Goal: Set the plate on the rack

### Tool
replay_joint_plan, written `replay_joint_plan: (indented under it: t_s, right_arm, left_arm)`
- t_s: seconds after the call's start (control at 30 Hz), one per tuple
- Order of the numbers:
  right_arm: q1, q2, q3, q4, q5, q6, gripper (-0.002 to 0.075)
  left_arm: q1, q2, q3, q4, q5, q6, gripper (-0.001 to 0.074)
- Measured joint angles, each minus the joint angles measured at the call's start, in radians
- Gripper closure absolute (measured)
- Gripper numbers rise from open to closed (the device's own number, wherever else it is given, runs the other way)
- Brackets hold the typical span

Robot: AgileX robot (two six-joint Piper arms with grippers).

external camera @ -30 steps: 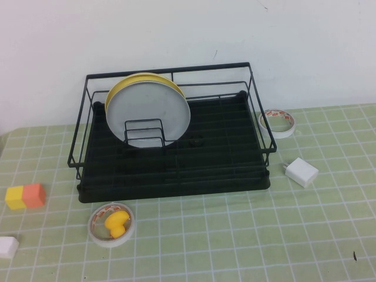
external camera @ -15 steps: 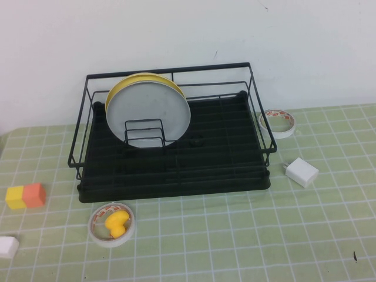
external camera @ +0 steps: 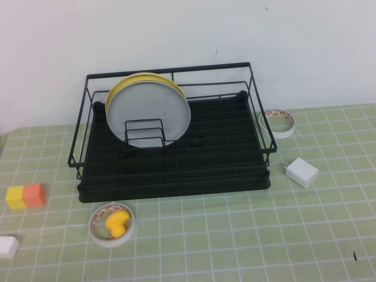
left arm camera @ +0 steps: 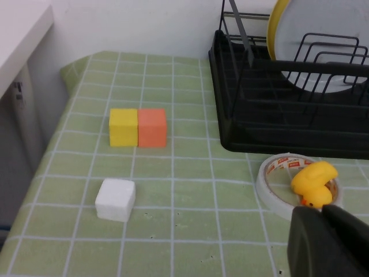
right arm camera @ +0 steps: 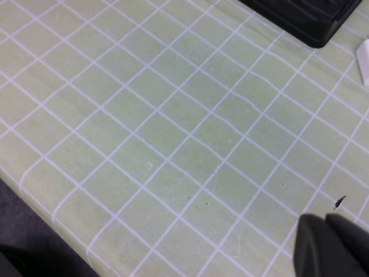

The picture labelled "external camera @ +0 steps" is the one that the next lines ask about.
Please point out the yellow rubber duck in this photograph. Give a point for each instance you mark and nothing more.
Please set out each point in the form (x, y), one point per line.
(116, 223)

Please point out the white tape roll orange print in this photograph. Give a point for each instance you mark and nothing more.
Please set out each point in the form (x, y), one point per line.
(282, 134)
(117, 243)

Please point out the green checked tablecloth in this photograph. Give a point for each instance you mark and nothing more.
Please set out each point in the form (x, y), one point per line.
(235, 241)

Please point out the yellow cube block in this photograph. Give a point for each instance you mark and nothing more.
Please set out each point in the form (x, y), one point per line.
(16, 198)

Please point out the yellow round plate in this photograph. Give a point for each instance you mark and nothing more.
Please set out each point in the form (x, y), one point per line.
(141, 77)

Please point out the grey round plate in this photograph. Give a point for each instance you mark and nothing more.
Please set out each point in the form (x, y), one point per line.
(147, 102)

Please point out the white USB charger plug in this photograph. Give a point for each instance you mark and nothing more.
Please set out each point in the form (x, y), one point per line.
(302, 173)

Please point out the orange cube block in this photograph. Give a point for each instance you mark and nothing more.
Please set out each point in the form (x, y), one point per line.
(33, 195)

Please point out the white foam block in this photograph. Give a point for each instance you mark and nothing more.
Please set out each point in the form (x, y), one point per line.
(7, 246)

